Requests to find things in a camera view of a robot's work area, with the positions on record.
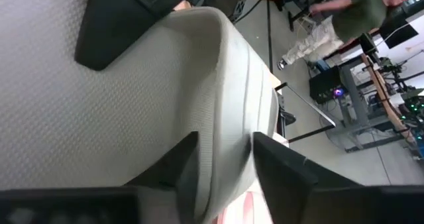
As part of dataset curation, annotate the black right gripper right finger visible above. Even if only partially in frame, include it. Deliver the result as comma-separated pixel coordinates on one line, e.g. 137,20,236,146
253,132,424,224

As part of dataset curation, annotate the black computer tower purple light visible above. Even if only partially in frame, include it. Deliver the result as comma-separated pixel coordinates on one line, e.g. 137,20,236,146
308,66,347,105

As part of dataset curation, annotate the wooden top desk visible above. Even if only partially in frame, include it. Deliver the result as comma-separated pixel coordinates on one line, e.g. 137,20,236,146
337,51,419,152

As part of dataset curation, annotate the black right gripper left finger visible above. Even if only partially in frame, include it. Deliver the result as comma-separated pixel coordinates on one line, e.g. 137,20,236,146
0,131,199,224

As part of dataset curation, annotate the grey rubber slide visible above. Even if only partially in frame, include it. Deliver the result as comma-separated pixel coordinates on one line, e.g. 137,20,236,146
0,0,280,224

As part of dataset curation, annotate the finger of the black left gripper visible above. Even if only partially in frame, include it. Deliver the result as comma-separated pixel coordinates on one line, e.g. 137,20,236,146
74,0,199,72

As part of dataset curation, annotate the person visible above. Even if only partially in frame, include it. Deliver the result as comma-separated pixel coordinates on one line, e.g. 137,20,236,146
277,0,417,71

